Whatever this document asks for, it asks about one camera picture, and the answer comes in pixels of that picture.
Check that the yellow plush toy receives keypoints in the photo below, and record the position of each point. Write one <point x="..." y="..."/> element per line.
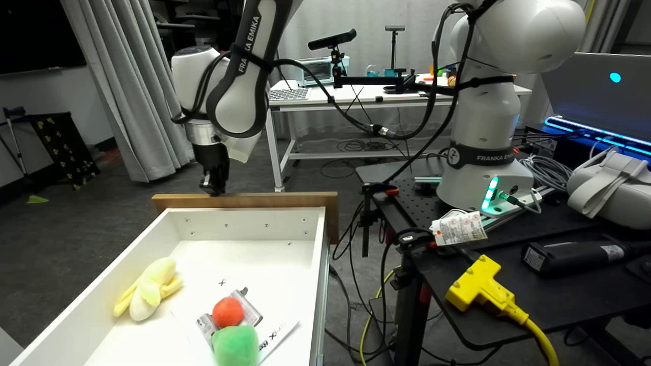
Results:
<point x="153" y="288"/>

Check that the wide grey curtain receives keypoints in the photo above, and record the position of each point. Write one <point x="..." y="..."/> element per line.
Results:
<point x="134" y="87"/>

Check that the black stereo camera on clamp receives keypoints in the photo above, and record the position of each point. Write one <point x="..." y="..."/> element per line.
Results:
<point x="332" y="40"/>

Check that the black wall screen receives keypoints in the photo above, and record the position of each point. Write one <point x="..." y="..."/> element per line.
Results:
<point x="37" y="32"/>

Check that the grey T-shaped stand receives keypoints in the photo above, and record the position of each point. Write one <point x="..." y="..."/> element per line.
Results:
<point x="394" y="44"/>

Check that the grey VR headset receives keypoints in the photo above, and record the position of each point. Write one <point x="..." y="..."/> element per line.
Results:
<point x="610" y="190"/>

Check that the grey keyboard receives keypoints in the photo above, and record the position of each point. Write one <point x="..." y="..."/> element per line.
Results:
<point x="287" y="93"/>

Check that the coloured toy blocks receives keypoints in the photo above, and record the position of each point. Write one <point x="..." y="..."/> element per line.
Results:
<point x="440" y="69"/>

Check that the grey curtain behind laptop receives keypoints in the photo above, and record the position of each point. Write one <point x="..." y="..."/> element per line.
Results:
<point x="610" y="27"/>

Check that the orange ball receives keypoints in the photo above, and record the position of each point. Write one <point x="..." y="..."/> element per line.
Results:
<point x="229" y="311"/>

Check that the yellow green floor scrap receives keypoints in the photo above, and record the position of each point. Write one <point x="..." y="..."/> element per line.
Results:
<point x="37" y="200"/>

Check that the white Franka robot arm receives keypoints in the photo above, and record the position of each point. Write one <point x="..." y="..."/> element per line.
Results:
<point x="485" y="114"/>

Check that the black perforated panel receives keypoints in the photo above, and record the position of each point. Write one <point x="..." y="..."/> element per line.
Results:
<point x="63" y="145"/>

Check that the grey laptop with blue light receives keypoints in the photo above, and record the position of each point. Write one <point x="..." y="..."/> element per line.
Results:
<point x="597" y="93"/>

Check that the teal box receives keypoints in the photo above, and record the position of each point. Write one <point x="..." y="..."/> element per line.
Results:
<point x="305" y="71"/>

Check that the white metal table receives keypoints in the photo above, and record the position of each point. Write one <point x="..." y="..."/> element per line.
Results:
<point x="394" y="102"/>

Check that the black robot table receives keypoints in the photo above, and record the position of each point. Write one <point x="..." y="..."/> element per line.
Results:
<point x="412" y="317"/>

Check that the white red crumpled packet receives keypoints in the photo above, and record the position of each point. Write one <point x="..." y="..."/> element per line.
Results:
<point x="458" y="226"/>

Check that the clear plastic packet with paper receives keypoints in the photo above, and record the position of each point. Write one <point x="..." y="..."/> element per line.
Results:
<point x="277" y="336"/>

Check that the green fuzzy ball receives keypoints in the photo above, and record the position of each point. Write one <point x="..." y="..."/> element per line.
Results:
<point x="237" y="347"/>

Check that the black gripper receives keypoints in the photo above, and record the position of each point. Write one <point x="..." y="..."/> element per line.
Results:
<point x="214" y="159"/>

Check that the black power brick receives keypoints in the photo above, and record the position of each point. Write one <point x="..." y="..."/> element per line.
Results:
<point x="576" y="254"/>

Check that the white drawer with wooden front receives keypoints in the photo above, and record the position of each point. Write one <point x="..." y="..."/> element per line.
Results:
<point x="237" y="200"/>

